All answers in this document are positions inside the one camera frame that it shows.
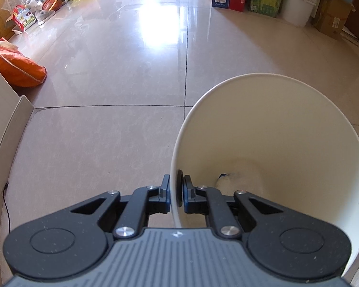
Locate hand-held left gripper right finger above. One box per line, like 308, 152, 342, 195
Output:
182, 176, 284, 240

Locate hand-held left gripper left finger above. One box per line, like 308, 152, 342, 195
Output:
69, 174, 172, 240

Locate white plastic bucket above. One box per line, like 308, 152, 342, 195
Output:
170, 73, 359, 277

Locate crumpled white paper ball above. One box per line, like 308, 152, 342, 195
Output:
215, 172, 264, 198

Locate white cabinet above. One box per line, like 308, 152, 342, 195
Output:
0, 57, 34, 287

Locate orange woven bag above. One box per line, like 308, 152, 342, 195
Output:
0, 37, 48, 88

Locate grey shoe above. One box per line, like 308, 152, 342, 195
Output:
37, 10, 56, 26

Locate white lidded pail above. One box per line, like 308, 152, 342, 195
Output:
281, 0, 316, 27

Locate basketball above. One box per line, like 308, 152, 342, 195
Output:
42, 0, 62, 12

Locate red printed carton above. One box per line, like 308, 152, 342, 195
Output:
4, 5, 37, 33

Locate brown cardboard box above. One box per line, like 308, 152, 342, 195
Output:
313, 0, 355, 41

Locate black cable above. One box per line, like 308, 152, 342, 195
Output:
2, 182, 12, 234

